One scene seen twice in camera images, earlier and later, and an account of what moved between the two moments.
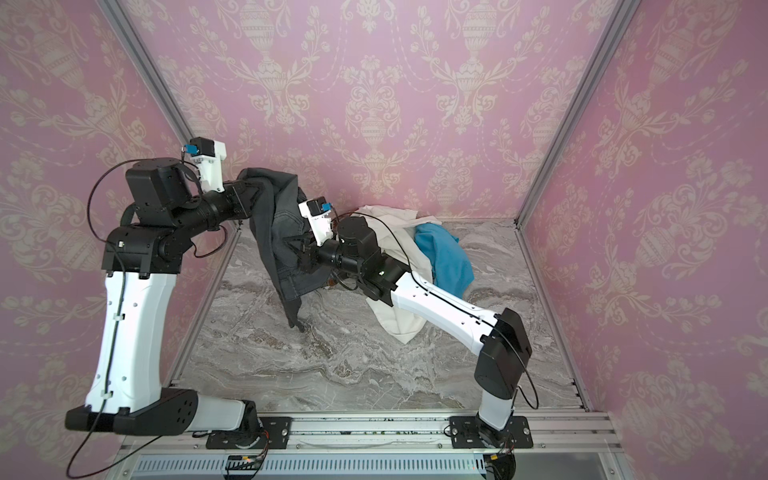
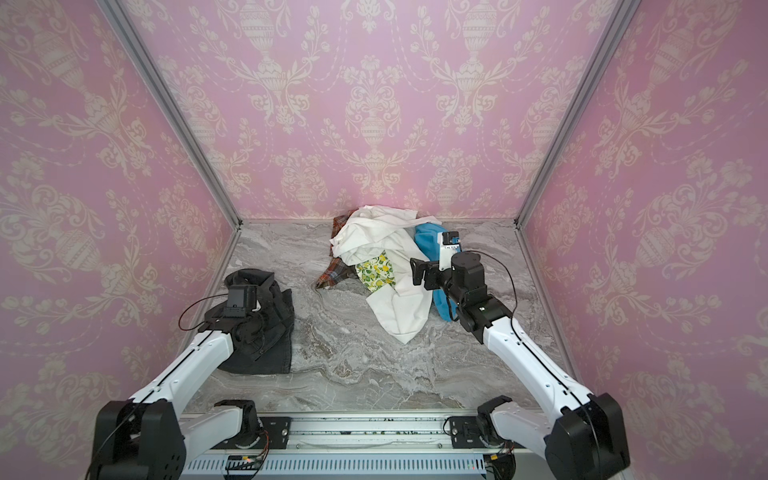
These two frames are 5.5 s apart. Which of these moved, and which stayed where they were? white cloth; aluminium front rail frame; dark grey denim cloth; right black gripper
Moved: dark grey denim cloth; right black gripper
Stayed: aluminium front rail frame; white cloth
